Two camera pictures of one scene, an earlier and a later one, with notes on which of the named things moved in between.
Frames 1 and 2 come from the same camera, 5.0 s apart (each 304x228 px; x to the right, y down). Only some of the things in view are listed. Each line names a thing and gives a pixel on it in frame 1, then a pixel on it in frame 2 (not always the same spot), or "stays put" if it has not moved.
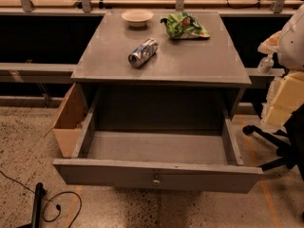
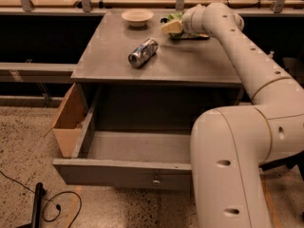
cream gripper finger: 288,99 to 173,27
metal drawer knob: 156,180 stays put
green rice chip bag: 184,26 stays put
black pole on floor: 37,204 stays put
